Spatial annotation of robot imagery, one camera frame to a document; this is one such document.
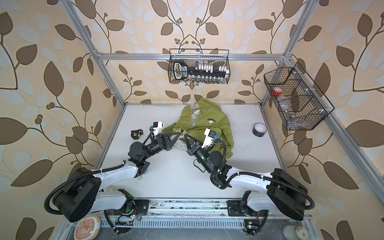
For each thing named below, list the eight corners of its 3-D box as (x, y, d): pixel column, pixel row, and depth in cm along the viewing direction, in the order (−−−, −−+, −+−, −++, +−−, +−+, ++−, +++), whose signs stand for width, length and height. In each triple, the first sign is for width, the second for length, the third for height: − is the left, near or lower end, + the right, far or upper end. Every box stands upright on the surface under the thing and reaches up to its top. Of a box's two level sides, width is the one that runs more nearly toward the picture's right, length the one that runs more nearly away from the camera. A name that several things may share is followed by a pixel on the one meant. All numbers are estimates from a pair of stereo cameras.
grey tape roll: (253, 136, 104) (255, 133, 101) (250, 126, 110) (252, 122, 106) (266, 136, 104) (268, 133, 101) (262, 126, 110) (264, 122, 106)
